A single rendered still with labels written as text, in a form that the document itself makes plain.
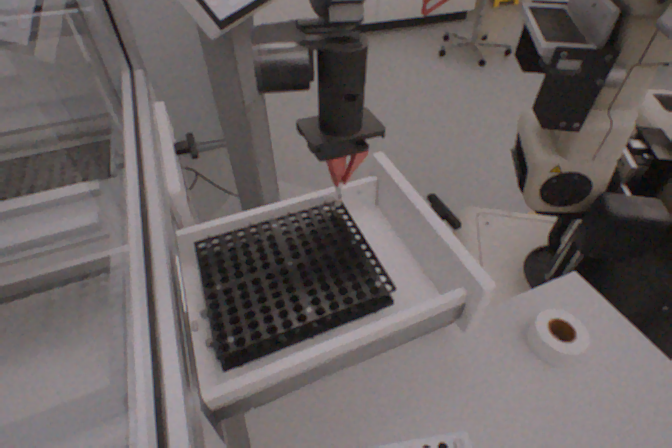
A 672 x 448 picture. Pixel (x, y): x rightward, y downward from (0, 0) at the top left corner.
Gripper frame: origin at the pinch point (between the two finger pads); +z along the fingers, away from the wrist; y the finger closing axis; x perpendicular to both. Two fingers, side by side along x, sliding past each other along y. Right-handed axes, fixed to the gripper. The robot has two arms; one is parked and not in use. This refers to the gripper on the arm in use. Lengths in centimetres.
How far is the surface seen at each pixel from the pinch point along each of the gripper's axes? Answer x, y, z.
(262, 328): -15.3, -15.9, 5.5
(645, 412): -38, 28, 19
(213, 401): -20.5, -22.5, 6.9
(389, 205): -0.6, 8.9, 7.8
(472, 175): 79, 112, 92
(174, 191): 9.4, -22.4, 2.7
